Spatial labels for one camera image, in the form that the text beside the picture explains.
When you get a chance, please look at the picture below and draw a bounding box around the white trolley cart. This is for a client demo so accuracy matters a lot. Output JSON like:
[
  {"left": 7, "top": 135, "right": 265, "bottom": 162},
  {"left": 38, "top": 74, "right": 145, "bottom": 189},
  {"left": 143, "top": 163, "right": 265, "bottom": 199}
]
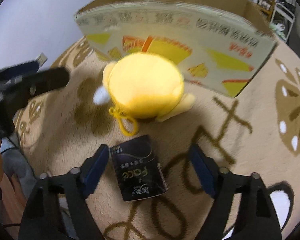
[{"left": 269, "top": 3, "right": 295, "bottom": 43}]

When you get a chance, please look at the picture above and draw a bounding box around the black tissue pack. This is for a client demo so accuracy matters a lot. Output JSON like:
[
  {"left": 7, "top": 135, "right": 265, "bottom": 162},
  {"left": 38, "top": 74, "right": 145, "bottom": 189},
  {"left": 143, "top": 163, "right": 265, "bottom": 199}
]
[{"left": 110, "top": 135, "right": 168, "bottom": 202}]

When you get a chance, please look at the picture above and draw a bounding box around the beige patterned rug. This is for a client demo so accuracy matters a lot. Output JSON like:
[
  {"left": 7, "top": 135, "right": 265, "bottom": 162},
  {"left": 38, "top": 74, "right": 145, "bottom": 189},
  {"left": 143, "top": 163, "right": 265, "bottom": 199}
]
[{"left": 15, "top": 38, "right": 300, "bottom": 239}]

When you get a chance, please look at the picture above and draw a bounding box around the yellow round plush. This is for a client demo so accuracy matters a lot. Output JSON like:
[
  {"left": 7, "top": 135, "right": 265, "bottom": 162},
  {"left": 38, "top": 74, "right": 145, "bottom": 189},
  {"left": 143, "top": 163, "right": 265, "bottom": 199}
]
[{"left": 93, "top": 52, "right": 196, "bottom": 137}]

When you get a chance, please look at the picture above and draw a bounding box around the cardboard box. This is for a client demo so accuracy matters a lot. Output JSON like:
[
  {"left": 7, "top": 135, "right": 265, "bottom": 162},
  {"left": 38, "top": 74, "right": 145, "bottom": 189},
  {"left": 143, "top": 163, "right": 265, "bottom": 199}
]
[{"left": 75, "top": 0, "right": 277, "bottom": 97}]

